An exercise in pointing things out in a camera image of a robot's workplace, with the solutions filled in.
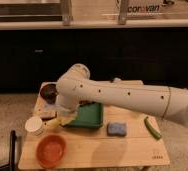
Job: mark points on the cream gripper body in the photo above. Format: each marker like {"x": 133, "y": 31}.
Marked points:
{"x": 66, "y": 115}

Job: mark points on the yellow banana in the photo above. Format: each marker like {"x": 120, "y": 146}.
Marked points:
{"x": 53, "y": 123}

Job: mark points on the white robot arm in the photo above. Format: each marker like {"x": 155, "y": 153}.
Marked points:
{"x": 162, "y": 101}

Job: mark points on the dark brown bowl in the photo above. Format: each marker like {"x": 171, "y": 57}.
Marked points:
{"x": 49, "y": 93}

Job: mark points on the red bowl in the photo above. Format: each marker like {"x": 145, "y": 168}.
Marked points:
{"x": 50, "y": 151}

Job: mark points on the small wooden cutting board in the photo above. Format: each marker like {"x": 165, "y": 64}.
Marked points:
{"x": 44, "y": 110}

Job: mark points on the green plastic tray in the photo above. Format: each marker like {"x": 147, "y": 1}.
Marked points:
{"x": 89, "y": 116}

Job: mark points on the white paper cup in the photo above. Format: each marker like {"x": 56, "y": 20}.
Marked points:
{"x": 34, "y": 125}

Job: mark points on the blue sponge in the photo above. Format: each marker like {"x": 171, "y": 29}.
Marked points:
{"x": 116, "y": 129}

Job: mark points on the wooden folding table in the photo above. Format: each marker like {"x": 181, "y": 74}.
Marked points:
{"x": 89, "y": 148}

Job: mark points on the green cucumber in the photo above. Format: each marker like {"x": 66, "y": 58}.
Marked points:
{"x": 151, "y": 129}

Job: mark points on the white box with lettering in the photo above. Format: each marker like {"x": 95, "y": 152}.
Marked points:
{"x": 144, "y": 6}

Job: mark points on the black chair frame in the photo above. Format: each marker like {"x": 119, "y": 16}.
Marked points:
{"x": 8, "y": 164}

